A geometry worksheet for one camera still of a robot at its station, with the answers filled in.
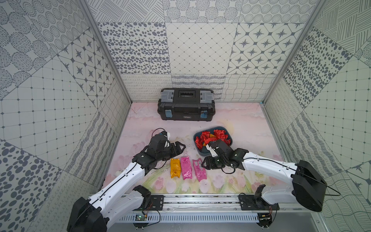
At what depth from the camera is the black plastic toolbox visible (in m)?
0.98

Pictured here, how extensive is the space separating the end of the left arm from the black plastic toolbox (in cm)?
→ 31

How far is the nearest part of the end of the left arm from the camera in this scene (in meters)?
0.67
